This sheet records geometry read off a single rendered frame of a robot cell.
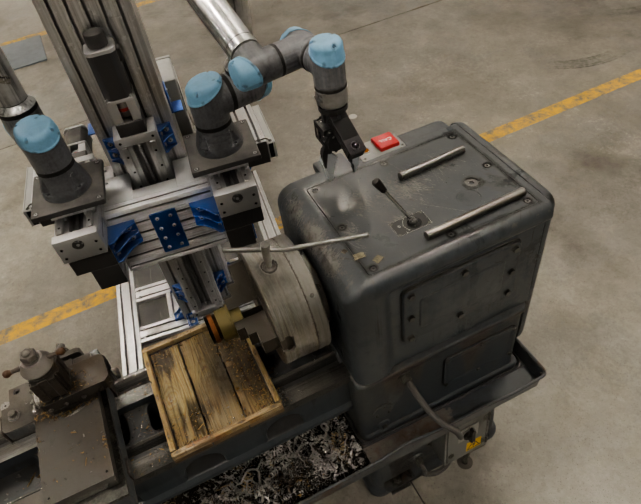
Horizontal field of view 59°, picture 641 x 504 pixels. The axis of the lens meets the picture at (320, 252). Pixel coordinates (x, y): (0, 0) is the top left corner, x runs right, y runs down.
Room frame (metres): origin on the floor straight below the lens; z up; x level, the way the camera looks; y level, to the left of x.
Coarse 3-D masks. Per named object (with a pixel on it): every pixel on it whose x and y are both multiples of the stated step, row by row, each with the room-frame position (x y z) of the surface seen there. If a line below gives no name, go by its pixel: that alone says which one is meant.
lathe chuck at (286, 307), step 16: (272, 240) 1.01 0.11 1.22; (256, 256) 0.95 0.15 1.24; (272, 256) 0.94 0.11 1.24; (256, 272) 0.90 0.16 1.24; (272, 272) 0.89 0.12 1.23; (288, 272) 0.89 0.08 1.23; (256, 288) 0.90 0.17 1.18; (272, 288) 0.86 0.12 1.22; (288, 288) 0.85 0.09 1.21; (256, 304) 0.99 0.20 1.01; (272, 304) 0.82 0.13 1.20; (288, 304) 0.83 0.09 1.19; (304, 304) 0.83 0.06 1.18; (272, 320) 0.80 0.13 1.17; (288, 320) 0.80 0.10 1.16; (304, 320) 0.80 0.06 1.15; (304, 336) 0.79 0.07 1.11; (288, 352) 0.77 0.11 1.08; (304, 352) 0.79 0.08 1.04
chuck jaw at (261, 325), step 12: (264, 312) 0.88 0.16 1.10; (240, 324) 0.86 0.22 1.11; (252, 324) 0.85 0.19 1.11; (264, 324) 0.84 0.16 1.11; (240, 336) 0.84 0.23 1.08; (252, 336) 0.82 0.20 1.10; (264, 336) 0.80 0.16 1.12; (276, 336) 0.79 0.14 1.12; (288, 336) 0.79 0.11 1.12; (264, 348) 0.78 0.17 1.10; (276, 348) 0.78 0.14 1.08; (288, 348) 0.78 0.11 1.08
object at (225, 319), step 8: (224, 304) 0.92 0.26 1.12; (216, 312) 0.89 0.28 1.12; (224, 312) 0.89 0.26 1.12; (232, 312) 0.89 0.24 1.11; (240, 312) 0.89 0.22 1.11; (208, 320) 0.88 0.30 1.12; (216, 320) 0.87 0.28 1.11; (224, 320) 0.87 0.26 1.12; (232, 320) 0.86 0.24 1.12; (208, 328) 0.86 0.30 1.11; (216, 328) 0.86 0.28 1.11; (224, 328) 0.85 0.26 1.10; (232, 328) 0.85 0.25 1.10; (216, 336) 0.84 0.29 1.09; (224, 336) 0.84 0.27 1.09; (232, 336) 0.85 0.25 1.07
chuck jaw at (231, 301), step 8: (240, 256) 1.01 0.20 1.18; (232, 264) 0.97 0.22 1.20; (240, 264) 0.98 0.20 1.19; (232, 272) 0.96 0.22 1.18; (240, 272) 0.96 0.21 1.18; (240, 280) 0.95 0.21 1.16; (248, 280) 0.95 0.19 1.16; (232, 288) 0.93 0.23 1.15; (240, 288) 0.94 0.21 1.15; (248, 288) 0.94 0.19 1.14; (232, 296) 0.92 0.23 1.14; (240, 296) 0.92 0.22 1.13; (248, 296) 0.92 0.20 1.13; (256, 296) 0.92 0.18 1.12; (232, 304) 0.91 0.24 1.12; (240, 304) 0.91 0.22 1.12
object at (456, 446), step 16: (432, 416) 0.73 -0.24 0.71; (480, 416) 0.84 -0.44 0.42; (448, 432) 0.80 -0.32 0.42; (464, 432) 0.81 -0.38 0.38; (480, 432) 0.84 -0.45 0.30; (448, 448) 0.80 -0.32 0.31; (464, 448) 0.82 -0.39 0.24; (416, 464) 0.83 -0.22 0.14; (448, 464) 0.82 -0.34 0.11; (464, 464) 0.86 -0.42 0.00
